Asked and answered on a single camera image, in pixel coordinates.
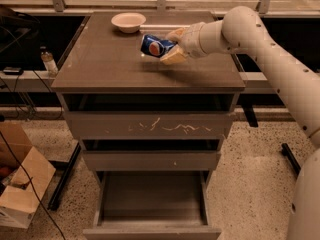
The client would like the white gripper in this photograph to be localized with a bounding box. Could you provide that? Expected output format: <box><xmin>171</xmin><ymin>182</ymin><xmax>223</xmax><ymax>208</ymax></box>
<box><xmin>160</xmin><ymin>22</ymin><xmax>206</xmax><ymax>65</ymax></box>

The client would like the blue pepsi can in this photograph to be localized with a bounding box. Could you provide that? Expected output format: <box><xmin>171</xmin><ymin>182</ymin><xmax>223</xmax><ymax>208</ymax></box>
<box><xmin>140</xmin><ymin>34</ymin><xmax>176</xmax><ymax>58</ymax></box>

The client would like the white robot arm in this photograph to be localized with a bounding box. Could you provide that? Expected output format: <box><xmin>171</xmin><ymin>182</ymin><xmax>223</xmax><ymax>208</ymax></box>
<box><xmin>160</xmin><ymin>6</ymin><xmax>320</xmax><ymax>240</ymax></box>

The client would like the grey drawer cabinet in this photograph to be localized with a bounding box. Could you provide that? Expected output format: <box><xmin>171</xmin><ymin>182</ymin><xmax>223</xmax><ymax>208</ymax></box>
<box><xmin>50</xmin><ymin>11</ymin><xmax>246</xmax><ymax>240</ymax></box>

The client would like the top grey drawer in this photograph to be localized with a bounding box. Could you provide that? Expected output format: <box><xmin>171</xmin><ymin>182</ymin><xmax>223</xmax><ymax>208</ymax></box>
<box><xmin>63</xmin><ymin>94</ymin><xmax>234</xmax><ymax>140</ymax></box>

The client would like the grey drawer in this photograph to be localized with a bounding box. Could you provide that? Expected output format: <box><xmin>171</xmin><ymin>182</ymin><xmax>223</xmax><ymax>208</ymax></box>
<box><xmin>83</xmin><ymin>139</ymin><xmax>220</xmax><ymax>171</ymax></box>
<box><xmin>63</xmin><ymin>94</ymin><xmax>234</xmax><ymax>140</ymax></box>
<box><xmin>83</xmin><ymin>171</ymin><xmax>221</xmax><ymax>240</ymax></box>

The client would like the middle grey drawer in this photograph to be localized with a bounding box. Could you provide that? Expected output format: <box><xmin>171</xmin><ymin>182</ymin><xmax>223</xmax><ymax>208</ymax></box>
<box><xmin>83</xmin><ymin>139</ymin><xmax>220</xmax><ymax>171</ymax></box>

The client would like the bottom grey drawer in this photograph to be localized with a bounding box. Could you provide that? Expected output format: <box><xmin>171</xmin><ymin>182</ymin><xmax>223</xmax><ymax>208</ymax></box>
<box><xmin>83</xmin><ymin>171</ymin><xmax>221</xmax><ymax>240</ymax></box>

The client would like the white bowl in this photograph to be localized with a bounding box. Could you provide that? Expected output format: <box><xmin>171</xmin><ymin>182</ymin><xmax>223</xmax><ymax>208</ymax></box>
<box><xmin>111</xmin><ymin>13</ymin><xmax>146</xmax><ymax>34</ymax></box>

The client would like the small clear bottle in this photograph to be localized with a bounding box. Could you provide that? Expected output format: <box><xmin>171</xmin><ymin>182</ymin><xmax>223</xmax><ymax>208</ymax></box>
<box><xmin>40</xmin><ymin>46</ymin><xmax>58</xmax><ymax>77</ymax></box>

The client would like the black right floor bar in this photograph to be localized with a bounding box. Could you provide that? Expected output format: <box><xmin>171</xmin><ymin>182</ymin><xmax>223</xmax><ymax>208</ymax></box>
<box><xmin>281</xmin><ymin>143</ymin><xmax>301</xmax><ymax>176</ymax></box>

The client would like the black floor bar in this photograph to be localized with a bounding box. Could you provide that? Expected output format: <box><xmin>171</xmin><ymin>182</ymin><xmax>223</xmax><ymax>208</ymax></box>
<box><xmin>281</xmin><ymin>143</ymin><xmax>301</xmax><ymax>176</ymax></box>
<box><xmin>48</xmin><ymin>143</ymin><xmax>81</xmax><ymax>211</ymax></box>

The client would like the black monitor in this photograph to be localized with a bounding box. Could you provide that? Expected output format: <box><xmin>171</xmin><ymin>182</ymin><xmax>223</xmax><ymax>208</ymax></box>
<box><xmin>0</xmin><ymin>5</ymin><xmax>40</xmax><ymax>54</ymax></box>

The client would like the small black device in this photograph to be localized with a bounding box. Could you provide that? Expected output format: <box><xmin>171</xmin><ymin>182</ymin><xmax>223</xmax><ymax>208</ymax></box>
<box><xmin>3</xmin><ymin>67</ymin><xmax>23</xmax><ymax>76</ymax></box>

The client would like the cardboard box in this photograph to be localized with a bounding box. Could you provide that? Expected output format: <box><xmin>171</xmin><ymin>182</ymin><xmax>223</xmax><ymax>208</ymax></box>
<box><xmin>0</xmin><ymin>122</ymin><xmax>56</xmax><ymax>229</ymax></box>

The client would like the black left floor bar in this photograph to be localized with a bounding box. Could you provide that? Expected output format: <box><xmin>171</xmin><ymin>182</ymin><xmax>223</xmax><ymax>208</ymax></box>
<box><xmin>48</xmin><ymin>143</ymin><xmax>81</xmax><ymax>211</ymax></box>

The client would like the black cable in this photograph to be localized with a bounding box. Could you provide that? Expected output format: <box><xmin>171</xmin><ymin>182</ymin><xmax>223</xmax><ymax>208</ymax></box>
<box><xmin>0</xmin><ymin>130</ymin><xmax>67</xmax><ymax>240</ymax></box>

